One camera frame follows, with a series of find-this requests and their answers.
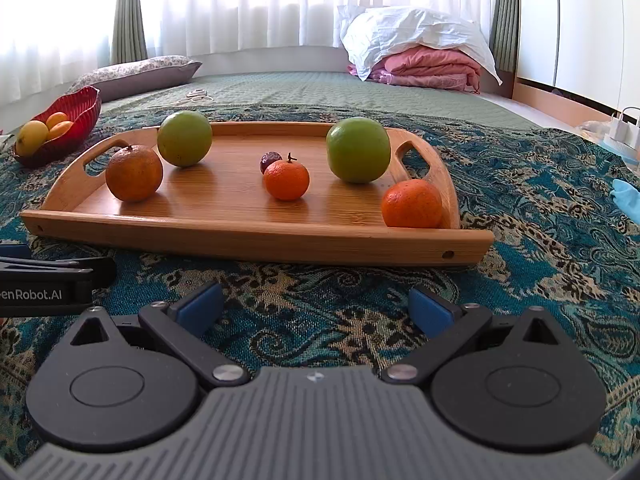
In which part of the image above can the large green apple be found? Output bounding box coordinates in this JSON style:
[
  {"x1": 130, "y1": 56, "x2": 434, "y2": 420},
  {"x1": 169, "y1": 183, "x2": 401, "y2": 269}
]
[{"x1": 157, "y1": 111, "x2": 214, "y2": 168}]

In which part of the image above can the yellow lemon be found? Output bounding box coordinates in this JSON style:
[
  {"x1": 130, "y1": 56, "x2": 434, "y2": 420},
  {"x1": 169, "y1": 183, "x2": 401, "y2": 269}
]
[{"x1": 16, "y1": 120, "x2": 50, "y2": 155}]

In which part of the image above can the green curtain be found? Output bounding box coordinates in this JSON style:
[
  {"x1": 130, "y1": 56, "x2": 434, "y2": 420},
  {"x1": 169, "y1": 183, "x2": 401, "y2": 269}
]
[
  {"x1": 111, "y1": 0, "x2": 149, "y2": 66},
  {"x1": 489, "y1": 0, "x2": 521, "y2": 74}
]

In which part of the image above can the teal paisley blanket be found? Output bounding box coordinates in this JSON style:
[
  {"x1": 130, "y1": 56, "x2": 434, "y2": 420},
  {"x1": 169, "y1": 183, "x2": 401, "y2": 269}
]
[{"x1": 0, "y1": 105, "x2": 640, "y2": 472}]

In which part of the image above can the grey floral pillow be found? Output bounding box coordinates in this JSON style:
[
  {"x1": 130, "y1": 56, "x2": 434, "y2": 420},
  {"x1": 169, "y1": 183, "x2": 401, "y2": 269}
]
[{"x1": 67, "y1": 56, "x2": 203, "y2": 104}]

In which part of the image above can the white wardrobe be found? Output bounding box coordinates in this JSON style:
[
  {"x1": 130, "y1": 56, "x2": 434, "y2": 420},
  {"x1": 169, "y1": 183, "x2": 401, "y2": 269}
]
[{"x1": 512, "y1": 0, "x2": 640, "y2": 122}]

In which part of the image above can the white bed headboard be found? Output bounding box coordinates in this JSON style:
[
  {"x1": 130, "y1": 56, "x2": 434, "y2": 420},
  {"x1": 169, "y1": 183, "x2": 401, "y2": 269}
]
[{"x1": 194, "y1": 45, "x2": 352, "y2": 79}]

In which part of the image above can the bright large orange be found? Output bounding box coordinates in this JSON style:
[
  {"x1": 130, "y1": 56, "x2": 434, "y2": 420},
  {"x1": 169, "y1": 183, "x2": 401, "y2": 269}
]
[{"x1": 381, "y1": 179, "x2": 445, "y2": 229}]

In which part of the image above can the green quilted bedspread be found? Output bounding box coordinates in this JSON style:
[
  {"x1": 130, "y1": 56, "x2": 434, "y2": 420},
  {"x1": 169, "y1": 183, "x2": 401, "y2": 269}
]
[{"x1": 100, "y1": 71, "x2": 542, "y2": 132}]

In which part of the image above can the dull large orange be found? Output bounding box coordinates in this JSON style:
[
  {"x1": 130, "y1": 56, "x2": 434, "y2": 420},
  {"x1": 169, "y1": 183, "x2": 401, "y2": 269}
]
[{"x1": 105, "y1": 144, "x2": 164, "y2": 204}]

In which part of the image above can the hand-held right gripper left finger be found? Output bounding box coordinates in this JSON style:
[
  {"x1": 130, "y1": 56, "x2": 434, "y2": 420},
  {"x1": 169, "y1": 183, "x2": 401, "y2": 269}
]
[{"x1": 70, "y1": 281, "x2": 251, "y2": 389}]

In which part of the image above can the white duvet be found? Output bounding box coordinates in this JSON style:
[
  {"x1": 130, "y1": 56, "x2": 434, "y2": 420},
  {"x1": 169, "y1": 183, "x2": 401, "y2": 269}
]
[{"x1": 337, "y1": 5, "x2": 503, "y2": 86}]

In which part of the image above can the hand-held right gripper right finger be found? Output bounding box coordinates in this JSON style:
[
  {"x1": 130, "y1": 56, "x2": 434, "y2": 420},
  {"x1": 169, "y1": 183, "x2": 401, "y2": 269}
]
[{"x1": 381, "y1": 286, "x2": 569, "y2": 386}]

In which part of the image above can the red glass bowl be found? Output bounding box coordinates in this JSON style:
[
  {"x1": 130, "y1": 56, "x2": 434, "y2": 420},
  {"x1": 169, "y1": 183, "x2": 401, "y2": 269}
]
[{"x1": 12, "y1": 85, "x2": 102, "y2": 169}]

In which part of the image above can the wooden tray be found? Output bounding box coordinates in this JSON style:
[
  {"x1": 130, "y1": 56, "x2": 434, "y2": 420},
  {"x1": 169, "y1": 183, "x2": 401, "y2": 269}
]
[{"x1": 19, "y1": 121, "x2": 496, "y2": 267}]

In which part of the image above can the pink folded blanket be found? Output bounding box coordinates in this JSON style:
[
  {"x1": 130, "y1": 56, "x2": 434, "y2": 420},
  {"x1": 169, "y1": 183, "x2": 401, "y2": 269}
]
[{"x1": 348, "y1": 46, "x2": 482, "y2": 94}]

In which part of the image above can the light blue cloth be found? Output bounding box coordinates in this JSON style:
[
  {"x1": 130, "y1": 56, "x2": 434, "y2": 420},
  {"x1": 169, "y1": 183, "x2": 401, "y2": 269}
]
[{"x1": 611, "y1": 178, "x2": 640, "y2": 209}]

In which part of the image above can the small tangerine with stem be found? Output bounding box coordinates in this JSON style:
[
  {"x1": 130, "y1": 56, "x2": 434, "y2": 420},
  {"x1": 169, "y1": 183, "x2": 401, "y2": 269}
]
[{"x1": 263, "y1": 152, "x2": 311, "y2": 202}]

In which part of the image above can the white sheer curtain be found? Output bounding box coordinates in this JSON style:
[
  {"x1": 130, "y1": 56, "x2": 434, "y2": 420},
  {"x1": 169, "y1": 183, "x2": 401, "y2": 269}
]
[{"x1": 0, "y1": 0, "x2": 501, "y2": 97}]

